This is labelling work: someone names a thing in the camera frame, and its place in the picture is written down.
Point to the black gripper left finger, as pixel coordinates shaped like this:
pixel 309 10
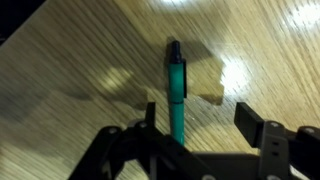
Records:
pixel 150 113

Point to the green pen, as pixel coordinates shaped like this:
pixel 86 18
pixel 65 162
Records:
pixel 176 86

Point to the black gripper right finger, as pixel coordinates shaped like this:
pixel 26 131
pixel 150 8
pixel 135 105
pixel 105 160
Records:
pixel 248 123

